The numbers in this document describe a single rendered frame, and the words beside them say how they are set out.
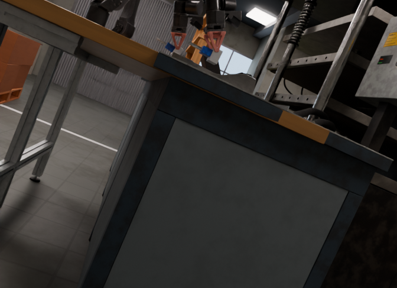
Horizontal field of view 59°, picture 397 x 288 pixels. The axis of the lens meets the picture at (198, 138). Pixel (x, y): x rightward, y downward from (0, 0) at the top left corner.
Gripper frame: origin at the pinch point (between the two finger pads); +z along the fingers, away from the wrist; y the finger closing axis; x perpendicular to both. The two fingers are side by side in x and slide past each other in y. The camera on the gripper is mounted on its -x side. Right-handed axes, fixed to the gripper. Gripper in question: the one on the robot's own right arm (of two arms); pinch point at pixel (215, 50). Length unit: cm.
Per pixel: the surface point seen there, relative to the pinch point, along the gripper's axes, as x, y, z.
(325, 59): -74, 47, 3
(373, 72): -76, 10, 11
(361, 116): -83, 27, 33
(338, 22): -88, 57, -18
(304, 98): -64, 51, 24
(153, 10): -34, 715, -162
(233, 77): -9.7, 10.0, 10.3
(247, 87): -16.1, 10.0, 14.9
